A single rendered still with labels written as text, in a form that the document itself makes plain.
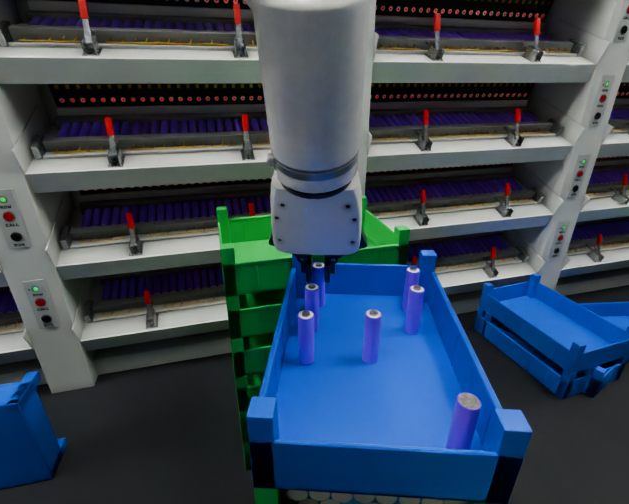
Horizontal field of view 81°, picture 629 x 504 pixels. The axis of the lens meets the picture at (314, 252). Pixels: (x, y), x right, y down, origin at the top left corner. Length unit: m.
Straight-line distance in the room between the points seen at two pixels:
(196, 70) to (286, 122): 0.53
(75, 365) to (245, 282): 0.62
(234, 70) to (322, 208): 0.50
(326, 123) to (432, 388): 0.29
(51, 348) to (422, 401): 0.87
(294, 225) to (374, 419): 0.21
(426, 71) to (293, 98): 0.68
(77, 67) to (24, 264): 0.41
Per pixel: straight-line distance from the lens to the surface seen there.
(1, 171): 0.92
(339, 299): 0.55
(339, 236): 0.41
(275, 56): 0.29
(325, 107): 0.30
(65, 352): 1.08
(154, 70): 0.83
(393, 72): 0.92
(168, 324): 1.01
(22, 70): 0.88
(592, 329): 1.26
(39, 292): 1.00
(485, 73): 1.05
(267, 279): 0.57
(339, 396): 0.41
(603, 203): 1.48
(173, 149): 0.90
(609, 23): 1.26
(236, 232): 0.74
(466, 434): 0.35
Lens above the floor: 0.70
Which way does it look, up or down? 25 degrees down
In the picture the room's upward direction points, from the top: straight up
